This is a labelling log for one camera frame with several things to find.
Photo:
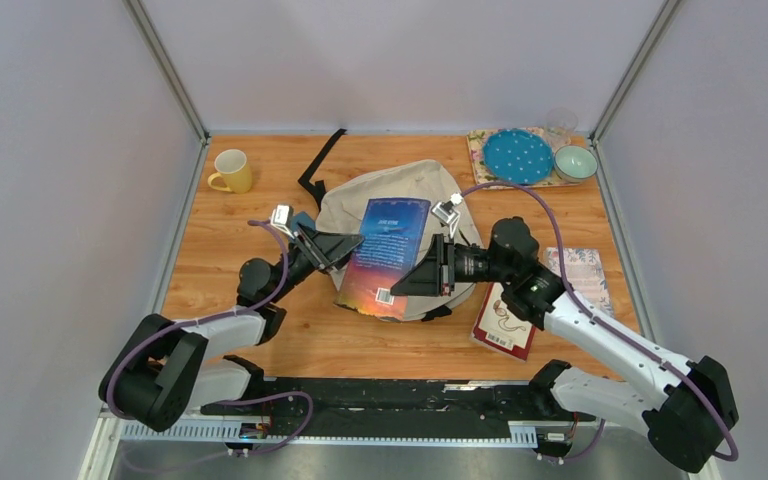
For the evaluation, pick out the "red white cover book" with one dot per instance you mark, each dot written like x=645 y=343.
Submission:
x=498 y=329

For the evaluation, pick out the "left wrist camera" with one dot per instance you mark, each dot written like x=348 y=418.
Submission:
x=281 y=220

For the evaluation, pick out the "left aluminium frame post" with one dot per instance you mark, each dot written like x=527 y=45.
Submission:
x=156 y=47

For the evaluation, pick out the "light green bowl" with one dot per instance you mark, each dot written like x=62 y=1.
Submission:
x=575 y=164

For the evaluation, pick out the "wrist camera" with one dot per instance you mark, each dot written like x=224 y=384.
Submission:
x=281 y=220
x=447 y=213

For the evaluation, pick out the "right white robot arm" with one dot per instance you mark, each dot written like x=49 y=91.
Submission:
x=686 y=409

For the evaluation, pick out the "yellow mug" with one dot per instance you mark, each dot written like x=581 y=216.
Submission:
x=232 y=174

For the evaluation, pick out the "beige canvas backpack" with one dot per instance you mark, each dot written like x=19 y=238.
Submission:
x=342 y=208

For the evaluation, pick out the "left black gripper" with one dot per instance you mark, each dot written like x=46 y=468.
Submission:
x=325 y=249

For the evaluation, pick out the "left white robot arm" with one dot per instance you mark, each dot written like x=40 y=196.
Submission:
x=168 y=367

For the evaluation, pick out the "floral cover notebook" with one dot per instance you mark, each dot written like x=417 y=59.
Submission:
x=586 y=274

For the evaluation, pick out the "blue sunset cover book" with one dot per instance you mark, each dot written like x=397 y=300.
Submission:
x=392 y=229

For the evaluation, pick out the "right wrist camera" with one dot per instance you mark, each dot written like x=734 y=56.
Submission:
x=447 y=213

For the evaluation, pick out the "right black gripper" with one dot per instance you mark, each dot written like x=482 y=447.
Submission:
x=434 y=275

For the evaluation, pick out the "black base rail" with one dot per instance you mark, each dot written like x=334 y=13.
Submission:
x=404 y=409

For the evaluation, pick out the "floral tray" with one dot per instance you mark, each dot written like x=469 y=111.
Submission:
x=475 y=141

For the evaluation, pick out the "teal wallet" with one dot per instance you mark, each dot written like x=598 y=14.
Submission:
x=302 y=218

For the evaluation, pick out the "clear glass cup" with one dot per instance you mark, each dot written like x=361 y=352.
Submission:
x=560 y=125

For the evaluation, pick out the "right aluminium frame post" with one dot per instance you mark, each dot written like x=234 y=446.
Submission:
x=653 y=36

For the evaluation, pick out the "aluminium frame post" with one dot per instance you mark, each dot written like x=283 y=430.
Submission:
x=653 y=36
x=156 y=47

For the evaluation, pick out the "blue dotted plate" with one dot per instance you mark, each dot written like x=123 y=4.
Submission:
x=518 y=156

